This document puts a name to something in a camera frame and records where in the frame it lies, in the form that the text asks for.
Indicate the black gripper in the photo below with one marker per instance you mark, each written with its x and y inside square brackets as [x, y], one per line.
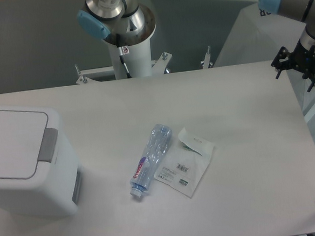
[301, 60]

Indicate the silver robot arm blue cap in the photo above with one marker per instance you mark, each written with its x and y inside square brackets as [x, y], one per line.
[102, 19]

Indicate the white plastic trash can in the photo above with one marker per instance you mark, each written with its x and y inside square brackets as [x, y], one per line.
[54, 188]

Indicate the white trash can lid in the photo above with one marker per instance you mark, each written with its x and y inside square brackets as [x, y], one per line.
[27, 136]

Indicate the white plastic packaging bag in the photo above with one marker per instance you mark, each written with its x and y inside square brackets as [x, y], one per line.
[185, 162]

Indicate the crushed clear plastic bottle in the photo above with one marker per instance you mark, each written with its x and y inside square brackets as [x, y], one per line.
[153, 153]

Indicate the white pedestal base frame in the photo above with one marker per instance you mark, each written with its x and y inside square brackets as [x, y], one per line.
[136, 69]

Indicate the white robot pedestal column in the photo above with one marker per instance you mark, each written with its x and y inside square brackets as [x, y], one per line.
[132, 42]

